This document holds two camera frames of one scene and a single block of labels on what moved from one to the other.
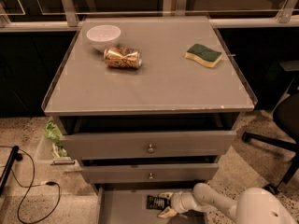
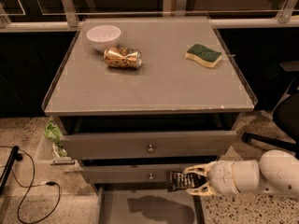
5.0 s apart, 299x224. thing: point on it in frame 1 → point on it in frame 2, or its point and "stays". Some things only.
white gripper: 177,202 → 220,176
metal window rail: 220,22 stays
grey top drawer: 150,144 stays
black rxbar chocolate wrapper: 157,203 → 177,180
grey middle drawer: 151,173 stays
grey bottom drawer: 126,203 stays
